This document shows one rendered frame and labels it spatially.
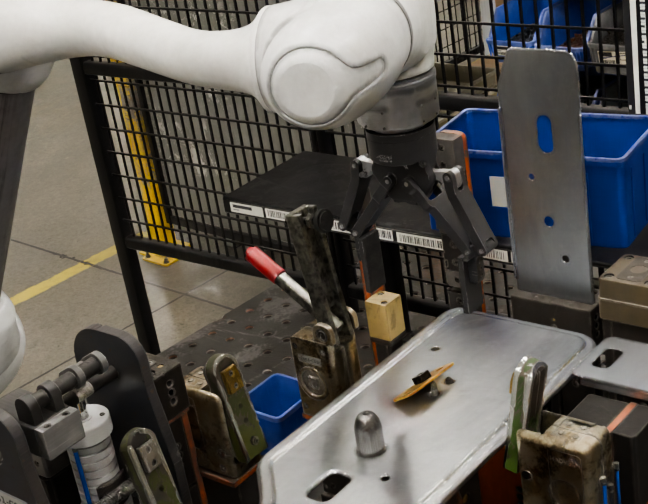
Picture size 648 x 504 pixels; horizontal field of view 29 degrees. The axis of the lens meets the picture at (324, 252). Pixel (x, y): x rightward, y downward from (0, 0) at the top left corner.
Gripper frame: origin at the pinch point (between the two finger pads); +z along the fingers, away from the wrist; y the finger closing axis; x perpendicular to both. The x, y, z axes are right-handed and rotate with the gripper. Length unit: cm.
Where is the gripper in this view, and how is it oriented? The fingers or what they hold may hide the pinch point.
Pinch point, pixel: (422, 289)
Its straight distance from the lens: 143.5
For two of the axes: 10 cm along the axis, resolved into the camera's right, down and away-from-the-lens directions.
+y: 7.7, 1.5, -6.2
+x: 6.2, -4.1, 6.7
